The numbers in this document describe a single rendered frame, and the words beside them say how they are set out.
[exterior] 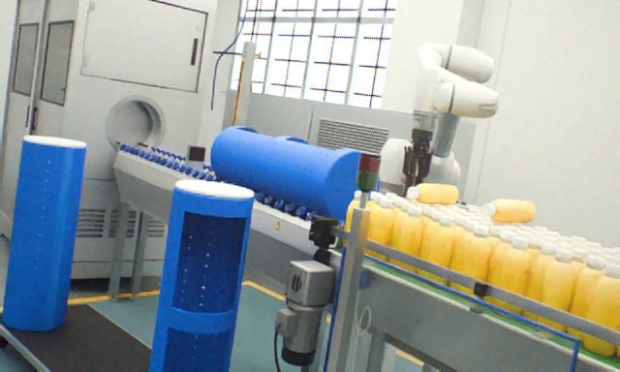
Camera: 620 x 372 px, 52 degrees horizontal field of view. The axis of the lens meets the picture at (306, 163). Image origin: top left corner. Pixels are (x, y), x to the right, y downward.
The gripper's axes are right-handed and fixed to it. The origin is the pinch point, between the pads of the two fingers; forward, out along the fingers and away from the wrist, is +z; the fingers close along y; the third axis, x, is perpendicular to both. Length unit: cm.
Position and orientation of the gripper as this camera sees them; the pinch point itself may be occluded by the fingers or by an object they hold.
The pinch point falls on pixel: (413, 186)
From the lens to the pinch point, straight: 226.3
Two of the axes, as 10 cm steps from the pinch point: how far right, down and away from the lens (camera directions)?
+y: -7.9, -0.7, -6.1
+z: -1.5, 9.9, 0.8
